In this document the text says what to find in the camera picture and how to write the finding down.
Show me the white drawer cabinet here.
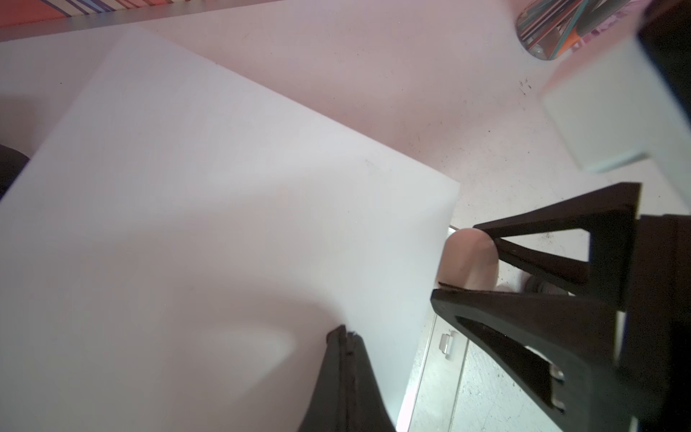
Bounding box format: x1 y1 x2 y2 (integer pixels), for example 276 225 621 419
1 30 460 431

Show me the pink earphone case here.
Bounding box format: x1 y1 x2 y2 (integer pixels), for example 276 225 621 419
437 229 500 291

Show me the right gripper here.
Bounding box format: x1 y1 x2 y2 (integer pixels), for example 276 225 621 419
430 183 690 431

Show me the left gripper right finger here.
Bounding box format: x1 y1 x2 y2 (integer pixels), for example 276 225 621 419
345 332 395 432

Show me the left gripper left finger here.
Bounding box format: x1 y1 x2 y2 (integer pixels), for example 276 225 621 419
298 325 347 432

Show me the mesh pen holder cup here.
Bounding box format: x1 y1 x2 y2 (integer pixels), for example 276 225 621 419
516 0 628 60

